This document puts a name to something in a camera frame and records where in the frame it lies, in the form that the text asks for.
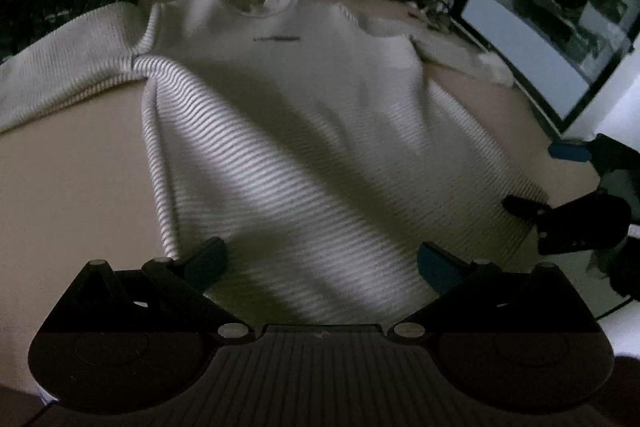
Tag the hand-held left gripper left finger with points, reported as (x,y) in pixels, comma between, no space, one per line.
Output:
(209,259)

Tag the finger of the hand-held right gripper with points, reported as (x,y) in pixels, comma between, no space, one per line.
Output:
(567,152)
(522,207)

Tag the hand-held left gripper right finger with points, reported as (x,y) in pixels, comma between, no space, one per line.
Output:
(436,265)

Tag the white ribbed sweater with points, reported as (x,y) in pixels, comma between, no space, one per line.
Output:
(280,132)

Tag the computer monitor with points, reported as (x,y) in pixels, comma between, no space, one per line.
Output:
(555,17)

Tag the black keyboard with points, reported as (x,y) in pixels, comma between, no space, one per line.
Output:
(55,9)

